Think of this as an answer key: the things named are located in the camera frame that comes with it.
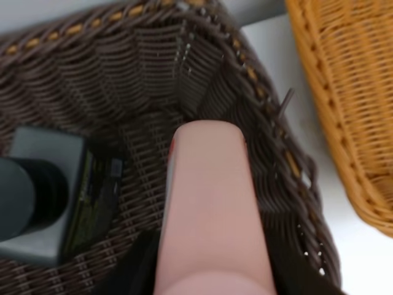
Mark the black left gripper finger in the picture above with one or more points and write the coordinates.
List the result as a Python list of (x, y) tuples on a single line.
[(212, 241)]

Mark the dark green ink bottle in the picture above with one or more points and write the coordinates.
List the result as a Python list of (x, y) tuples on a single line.
[(59, 193)]

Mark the dark brown wicker basket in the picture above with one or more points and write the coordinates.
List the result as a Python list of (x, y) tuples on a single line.
[(131, 73)]

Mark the orange wicker basket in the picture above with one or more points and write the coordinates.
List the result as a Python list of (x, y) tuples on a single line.
[(346, 52)]

